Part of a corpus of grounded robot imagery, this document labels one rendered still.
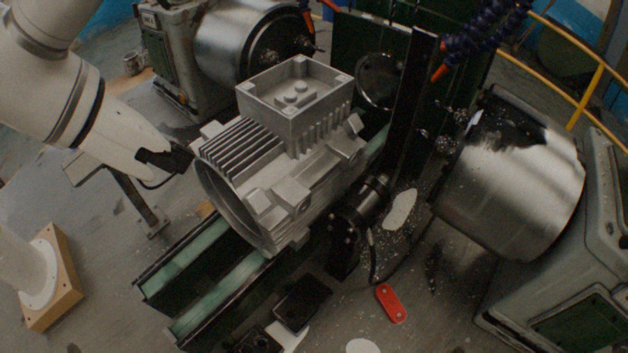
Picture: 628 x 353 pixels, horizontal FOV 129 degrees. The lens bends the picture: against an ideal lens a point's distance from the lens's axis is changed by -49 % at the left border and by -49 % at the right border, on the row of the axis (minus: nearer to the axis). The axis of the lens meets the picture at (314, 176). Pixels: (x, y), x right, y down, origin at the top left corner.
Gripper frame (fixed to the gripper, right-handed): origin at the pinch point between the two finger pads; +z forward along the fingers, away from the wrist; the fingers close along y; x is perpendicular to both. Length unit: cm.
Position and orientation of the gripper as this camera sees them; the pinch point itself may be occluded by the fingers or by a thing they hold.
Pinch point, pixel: (176, 157)
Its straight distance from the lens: 38.8
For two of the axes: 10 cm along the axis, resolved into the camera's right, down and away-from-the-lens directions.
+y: 7.6, 5.2, -3.9
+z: 3.0, 2.5, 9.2
